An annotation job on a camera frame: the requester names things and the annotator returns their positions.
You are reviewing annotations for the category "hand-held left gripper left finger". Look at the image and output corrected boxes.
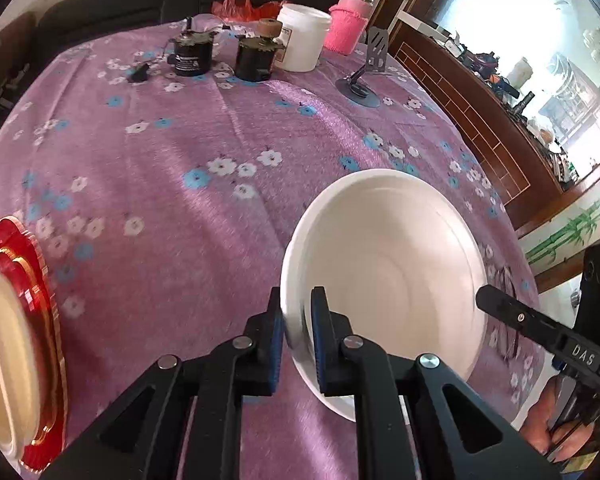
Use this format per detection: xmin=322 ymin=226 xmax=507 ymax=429
xmin=40 ymin=286 xmax=285 ymax=480

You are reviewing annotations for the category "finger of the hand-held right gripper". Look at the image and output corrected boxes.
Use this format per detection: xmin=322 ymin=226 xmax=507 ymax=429
xmin=476 ymin=285 xmax=581 ymax=356

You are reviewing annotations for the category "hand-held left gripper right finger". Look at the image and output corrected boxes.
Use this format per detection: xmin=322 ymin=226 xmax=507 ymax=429
xmin=310 ymin=286 xmax=561 ymax=480

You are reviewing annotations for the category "red glass plate gold rim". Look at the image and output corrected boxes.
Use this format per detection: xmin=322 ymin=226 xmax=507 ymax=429
xmin=0 ymin=216 xmax=70 ymax=472
xmin=0 ymin=240 xmax=61 ymax=448

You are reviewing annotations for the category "red glass plate with label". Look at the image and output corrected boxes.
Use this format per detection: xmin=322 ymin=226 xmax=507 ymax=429
xmin=0 ymin=255 xmax=48 ymax=441

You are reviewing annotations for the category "person's right hand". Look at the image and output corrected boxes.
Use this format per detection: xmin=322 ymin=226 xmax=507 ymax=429
xmin=522 ymin=377 xmax=600 ymax=463

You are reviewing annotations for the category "purple floral tablecloth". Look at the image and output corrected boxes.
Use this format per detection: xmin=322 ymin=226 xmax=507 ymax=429
xmin=0 ymin=20 xmax=548 ymax=480

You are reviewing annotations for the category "white cup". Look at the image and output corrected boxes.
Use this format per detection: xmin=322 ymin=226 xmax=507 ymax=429
xmin=507 ymin=57 xmax=531 ymax=87

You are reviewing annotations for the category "wooden display cabinet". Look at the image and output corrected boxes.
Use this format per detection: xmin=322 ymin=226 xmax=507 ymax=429
xmin=375 ymin=0 xmax=600 ymax=236

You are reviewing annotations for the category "metal phone stand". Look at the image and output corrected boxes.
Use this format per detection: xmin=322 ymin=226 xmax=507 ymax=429
xmin=335 ymin=26 xmax=388 ymax=108

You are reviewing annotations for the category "black jar with lid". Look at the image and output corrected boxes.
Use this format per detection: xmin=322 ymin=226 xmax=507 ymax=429
xmin=167 ymin=30 xmax=215 ymax=77

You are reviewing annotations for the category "white plastic tub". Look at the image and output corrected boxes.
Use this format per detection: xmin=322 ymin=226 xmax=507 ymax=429
xmin=275 ymin=3 xmax=332 ymax=73

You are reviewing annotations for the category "bottle with pink knitted sleeve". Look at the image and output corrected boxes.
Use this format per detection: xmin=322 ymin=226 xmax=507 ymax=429
xmin=328 ymin=0 xmax=379 ymax=56

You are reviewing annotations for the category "red plastic bag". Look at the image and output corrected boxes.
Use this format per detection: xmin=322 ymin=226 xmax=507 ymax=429
xmin=211 ymin=0 xmax=255 ymax=23
xmin=252 ymin=1 xmax=283 ymax=22

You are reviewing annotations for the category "small grey gadget pile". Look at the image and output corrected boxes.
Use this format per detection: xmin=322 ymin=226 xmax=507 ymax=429
xmin=0 ymin=62 xmax=31 ymax=111

